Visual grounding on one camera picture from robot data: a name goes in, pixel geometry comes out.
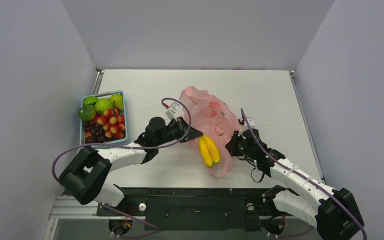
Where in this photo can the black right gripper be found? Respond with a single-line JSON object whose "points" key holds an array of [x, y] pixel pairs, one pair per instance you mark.
{"points": [[237, 145]]}

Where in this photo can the purple fake grapes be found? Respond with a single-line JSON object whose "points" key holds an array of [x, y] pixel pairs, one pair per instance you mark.
{"points": [[93, 133]]}

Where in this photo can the green fake pear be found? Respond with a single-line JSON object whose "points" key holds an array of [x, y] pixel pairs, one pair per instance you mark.
{"points": [[117, 100]]}

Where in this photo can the dark green fake lime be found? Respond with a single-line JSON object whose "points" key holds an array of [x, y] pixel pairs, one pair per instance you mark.
{"points": [[87, 113]]}

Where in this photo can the blue plastic basket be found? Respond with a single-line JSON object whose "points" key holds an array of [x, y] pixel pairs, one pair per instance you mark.
{"points": [[107, 95]]}

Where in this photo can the red fake fruit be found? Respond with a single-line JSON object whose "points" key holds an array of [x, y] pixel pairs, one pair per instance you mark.
{"points": [[112, 125]]}

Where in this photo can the pink plastic bag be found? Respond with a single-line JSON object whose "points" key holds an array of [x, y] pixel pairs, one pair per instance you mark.
{"points": [[214, 119]]}

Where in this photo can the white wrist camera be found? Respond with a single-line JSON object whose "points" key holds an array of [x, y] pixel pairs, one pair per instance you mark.
{"points": [[171, 111], [246, 124]]}

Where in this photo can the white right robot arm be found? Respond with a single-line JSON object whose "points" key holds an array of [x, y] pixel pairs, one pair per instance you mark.
{"points": [[333, 213]]}

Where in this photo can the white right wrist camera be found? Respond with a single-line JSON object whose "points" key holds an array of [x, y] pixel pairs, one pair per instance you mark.
{"points": [[246, 124]]}

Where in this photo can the aluminium frame rail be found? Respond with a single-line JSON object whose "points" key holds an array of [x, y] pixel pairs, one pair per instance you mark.
{"points": [[67, 207]]}

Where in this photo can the green fake fruit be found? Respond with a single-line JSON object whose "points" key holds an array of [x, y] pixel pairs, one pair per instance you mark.
{"points": [[102, 105]]}

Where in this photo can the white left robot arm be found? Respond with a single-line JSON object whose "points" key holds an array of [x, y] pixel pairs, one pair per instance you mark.
{"points": [[86, 174]]}

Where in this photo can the yellow fake fruit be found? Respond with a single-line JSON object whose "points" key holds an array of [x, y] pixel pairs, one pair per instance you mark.
{"points": [[209, 151]]}

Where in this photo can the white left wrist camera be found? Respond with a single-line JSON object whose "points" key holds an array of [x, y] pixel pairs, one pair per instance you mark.
{"points": [[171, 111]]}

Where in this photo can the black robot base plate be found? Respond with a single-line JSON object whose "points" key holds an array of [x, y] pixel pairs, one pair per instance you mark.
{"points": [[198, 209]]}

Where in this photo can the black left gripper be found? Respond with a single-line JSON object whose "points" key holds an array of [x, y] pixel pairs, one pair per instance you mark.
{"points": [[181, 125]]}

